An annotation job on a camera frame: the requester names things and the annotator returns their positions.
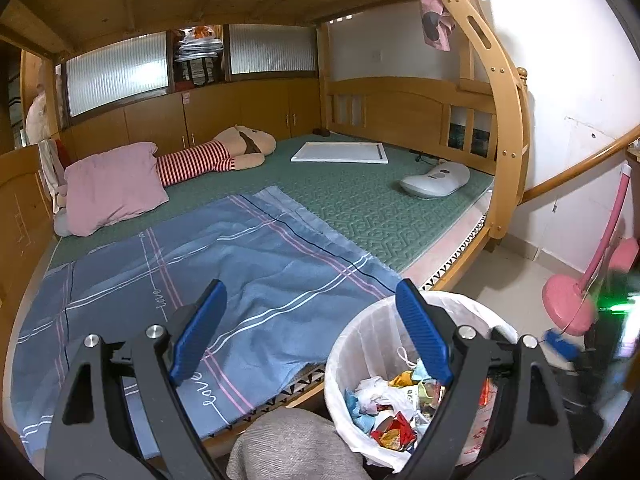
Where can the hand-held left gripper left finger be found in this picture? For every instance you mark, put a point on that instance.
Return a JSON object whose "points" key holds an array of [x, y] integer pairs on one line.
{"points": [[197, 330]]}

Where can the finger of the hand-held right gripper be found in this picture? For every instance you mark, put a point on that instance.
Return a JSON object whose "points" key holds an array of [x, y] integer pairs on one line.
{"points": [[560, 344]]}

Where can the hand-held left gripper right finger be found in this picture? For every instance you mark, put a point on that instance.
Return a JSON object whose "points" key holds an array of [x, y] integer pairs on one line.
{"points": [[422, 330]]}

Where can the light blue wrapper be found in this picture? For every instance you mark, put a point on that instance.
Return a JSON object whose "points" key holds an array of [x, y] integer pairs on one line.
{"points": [[412, 367]]}

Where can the yellow wrapper with blue print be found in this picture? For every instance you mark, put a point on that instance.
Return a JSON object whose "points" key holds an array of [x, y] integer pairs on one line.
{"points": [[401, 379]]}

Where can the white trash bin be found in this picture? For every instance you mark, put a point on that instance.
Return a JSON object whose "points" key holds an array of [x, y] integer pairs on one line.
{"points": [[360, 340]]}

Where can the white plastic bag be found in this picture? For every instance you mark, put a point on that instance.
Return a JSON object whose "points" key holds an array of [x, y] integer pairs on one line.
{"points": [[385, 397]]}

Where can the pink desk lamp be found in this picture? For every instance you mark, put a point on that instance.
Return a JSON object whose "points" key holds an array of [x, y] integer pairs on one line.
{"points": [[565, 300]]}

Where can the blue plaid blanket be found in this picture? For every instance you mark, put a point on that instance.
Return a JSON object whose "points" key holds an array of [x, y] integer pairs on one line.
{"points": [[250, 270]]}

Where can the green patterned bed mat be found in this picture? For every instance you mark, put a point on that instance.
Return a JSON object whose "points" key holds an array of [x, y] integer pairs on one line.
{"points": [[375, 205]]}

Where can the white massager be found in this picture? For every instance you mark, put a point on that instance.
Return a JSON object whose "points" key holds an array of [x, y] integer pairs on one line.
{"points": [[435, 180]]}

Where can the person's right leg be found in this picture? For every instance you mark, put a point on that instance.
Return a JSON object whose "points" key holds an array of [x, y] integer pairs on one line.
{"points": [[295, 445]]}

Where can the pink pillow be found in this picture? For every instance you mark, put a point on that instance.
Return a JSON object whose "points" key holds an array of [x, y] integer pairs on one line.
{"points": [[115, 185]]}

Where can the wooden handrail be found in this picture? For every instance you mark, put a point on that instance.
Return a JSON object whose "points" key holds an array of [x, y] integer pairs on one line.
{"points": [[575, 175]]}

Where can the striped plush doll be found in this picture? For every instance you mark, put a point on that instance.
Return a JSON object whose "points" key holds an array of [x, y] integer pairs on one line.
{"points": [[200, 160]]}

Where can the grey pillow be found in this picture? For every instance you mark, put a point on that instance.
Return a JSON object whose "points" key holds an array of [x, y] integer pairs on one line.
{"points": [[61, 225]]}

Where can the white flat board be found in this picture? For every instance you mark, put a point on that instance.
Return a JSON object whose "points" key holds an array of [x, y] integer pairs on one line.
{"points": [[340, 152]]}

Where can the white hanging cloth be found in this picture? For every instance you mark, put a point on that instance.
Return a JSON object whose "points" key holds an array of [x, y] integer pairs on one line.
{"points": [[50, 170]]}

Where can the red cloth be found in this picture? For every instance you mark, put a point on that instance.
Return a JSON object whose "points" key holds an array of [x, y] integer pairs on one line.
{"points": [[61, 152]]}

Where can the white plush toy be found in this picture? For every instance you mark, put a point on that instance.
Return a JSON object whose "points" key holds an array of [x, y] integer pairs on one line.
{"points": [[37, 115]]}

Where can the ribbed glass window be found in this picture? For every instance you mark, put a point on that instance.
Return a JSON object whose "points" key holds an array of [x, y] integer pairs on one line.
{"points": [[115, 75], [272, 50]]}

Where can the stack of folded clothes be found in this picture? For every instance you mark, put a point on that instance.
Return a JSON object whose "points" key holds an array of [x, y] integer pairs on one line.
{"points": [[197, 57]]}

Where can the pink hanging cloth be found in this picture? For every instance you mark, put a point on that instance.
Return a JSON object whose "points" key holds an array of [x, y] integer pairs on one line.
{"points": [[435, 15]]}

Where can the wooden wall cabinet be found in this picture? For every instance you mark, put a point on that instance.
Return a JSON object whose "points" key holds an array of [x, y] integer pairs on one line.
{"points": [[240, 110]]}

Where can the wooden bunk bed frame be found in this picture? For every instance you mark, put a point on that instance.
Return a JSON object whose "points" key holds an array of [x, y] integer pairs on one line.
{"points": [[400, 105]]}

